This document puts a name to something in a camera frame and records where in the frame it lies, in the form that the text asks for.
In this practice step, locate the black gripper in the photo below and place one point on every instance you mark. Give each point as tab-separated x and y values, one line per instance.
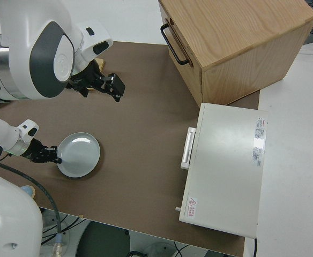
40	154
92	79

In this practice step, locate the gray plate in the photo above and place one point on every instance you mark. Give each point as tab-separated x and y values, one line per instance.
78	155

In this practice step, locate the brown table mat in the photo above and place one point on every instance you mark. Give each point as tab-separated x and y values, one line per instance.
145	134

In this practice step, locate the wooden box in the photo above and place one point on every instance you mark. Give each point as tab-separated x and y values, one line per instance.
239	45

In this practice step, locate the white toaster oven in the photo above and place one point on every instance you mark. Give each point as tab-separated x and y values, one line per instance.
226	168

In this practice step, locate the dark round base plate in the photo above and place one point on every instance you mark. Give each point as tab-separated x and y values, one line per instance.
105	241

